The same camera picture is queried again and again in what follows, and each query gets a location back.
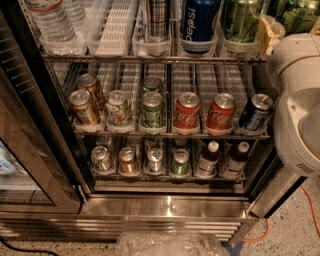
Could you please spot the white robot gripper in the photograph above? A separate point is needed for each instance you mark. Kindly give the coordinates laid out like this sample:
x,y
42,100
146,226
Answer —
x,y
289,55

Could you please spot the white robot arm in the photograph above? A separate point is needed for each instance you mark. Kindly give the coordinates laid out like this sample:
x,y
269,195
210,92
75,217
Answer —
x,y
297,135

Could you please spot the green can top shelf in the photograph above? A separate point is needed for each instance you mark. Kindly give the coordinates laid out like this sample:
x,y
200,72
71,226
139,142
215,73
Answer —
x,y
239,20

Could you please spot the green can shelf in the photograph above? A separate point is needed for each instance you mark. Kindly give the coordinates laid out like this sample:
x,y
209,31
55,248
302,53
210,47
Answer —
x,y
239,20
151,110
180,162

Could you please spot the blue can middle shelf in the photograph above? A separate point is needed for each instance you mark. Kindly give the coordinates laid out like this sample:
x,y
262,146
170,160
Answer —
x,y
258,108

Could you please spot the blue pepsi can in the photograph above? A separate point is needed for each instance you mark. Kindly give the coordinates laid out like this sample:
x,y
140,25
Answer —
x,y
197,25

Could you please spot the red coca-cola can right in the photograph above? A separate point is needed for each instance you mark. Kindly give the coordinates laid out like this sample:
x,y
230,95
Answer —
x,y
221,111

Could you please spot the red coca-cola can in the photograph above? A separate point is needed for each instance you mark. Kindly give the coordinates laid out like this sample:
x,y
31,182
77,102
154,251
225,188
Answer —
x,y
187,111
221,111

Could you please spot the plaid patterned can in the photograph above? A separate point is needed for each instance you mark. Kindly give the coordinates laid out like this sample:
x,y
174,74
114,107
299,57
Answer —
x,y
157,20

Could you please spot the red coca-cola can left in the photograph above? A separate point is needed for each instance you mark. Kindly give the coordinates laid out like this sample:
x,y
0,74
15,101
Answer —
x,y
187,111

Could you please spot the green can middle shelf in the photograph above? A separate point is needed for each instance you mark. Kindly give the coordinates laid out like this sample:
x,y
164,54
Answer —
x,y
151,110

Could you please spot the green can bottom shelf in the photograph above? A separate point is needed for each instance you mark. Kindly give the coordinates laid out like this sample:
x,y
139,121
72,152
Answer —
x,y
180,162

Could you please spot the silver can bottom shelf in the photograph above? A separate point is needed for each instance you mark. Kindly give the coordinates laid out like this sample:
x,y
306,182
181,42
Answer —
x,y
155,157

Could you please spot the white green soda can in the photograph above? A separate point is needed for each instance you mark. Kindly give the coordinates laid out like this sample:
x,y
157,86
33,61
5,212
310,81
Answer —
x,y
119,109

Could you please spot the stainless steel fridge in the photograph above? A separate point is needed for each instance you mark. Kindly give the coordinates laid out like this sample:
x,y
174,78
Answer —
x,y
111,45

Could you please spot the gold can rear left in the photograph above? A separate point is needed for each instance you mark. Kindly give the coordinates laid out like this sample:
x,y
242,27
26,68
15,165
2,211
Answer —
x,y
93,85

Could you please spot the gold can bottom shelf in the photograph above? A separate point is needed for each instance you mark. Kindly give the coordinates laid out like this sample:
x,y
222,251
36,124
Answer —
x,y
127,159

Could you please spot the gold can front left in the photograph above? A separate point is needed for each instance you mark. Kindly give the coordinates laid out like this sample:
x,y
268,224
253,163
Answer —
x,y
83,107

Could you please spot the silver green can bottom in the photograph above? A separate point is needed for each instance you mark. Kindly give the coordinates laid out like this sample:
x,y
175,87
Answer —
x,y
101,159

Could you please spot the glass fridge door left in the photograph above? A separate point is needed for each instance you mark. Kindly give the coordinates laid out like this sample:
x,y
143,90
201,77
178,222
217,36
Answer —
x,y
38,171

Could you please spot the brown bottle right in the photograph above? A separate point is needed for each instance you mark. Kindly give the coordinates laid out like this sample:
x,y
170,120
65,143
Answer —
x,y
235,161

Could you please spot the brown bottle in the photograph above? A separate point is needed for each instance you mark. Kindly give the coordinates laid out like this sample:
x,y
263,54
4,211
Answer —
x,y
209,156
235,161

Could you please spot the brown bottle left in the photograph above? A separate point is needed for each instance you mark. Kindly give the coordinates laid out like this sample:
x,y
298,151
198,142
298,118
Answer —
x,y
209,156

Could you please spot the clear water bottle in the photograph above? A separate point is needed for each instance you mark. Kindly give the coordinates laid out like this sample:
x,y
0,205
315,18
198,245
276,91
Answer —
x,y
52,20

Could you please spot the clear plastic bag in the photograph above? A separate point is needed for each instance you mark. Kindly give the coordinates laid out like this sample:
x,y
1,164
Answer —
x,y
174,244

